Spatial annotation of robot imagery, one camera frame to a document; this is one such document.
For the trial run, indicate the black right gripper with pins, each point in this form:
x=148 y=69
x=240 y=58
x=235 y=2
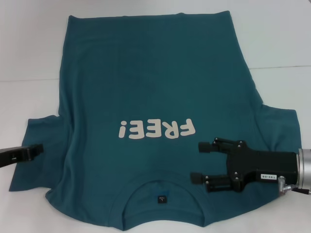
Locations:
x=262 y=166

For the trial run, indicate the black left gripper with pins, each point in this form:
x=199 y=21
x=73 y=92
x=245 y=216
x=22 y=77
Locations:
x=12 y=156

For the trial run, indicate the teal t-shirt with FREE print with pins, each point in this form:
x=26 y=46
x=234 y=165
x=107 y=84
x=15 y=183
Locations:
x=158 y=85

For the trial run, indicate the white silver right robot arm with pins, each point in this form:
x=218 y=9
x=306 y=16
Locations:
x=305 y=167

